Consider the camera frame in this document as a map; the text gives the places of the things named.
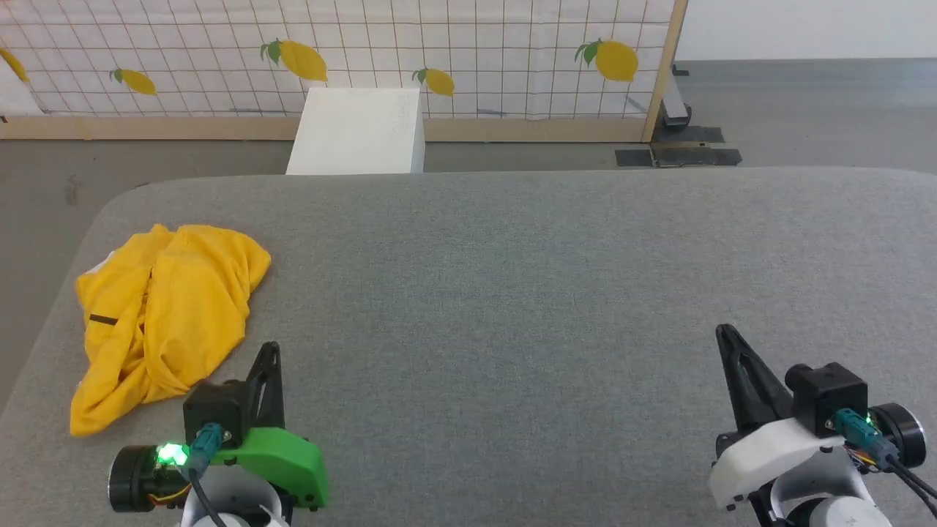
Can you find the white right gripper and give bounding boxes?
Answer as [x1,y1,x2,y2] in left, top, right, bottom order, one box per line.
[707,324,844,512]

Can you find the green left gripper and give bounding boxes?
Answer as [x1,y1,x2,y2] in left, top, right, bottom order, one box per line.
[212,341,330,510]

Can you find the yellow t-shirt garment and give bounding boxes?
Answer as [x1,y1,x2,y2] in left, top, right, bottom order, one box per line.
[70,224,272,438]

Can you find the black floor tape patch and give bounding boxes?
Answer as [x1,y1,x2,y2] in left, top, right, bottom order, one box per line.
[615,143,743,168]

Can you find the white box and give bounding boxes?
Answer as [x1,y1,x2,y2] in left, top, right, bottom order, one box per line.
[285,87,426,176]

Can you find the grey metal partition foot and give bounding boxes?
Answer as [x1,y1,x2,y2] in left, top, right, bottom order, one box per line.
[652,64,725,144]

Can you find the lemon-print divider panel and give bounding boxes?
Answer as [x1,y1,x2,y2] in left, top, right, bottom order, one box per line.
[0,0,690,143]

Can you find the lemon print grid partition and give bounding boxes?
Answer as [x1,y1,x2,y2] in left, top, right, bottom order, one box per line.
[0,0,676,120]

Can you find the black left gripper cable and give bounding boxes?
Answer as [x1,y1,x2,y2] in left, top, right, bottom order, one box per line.
[184,423,229,527]

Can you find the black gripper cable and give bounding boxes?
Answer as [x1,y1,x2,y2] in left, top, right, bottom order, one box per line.
[184,423,229,527]
[835,408,937,515]

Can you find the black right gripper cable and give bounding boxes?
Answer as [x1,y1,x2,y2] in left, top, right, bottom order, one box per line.
[835,408,937,515]

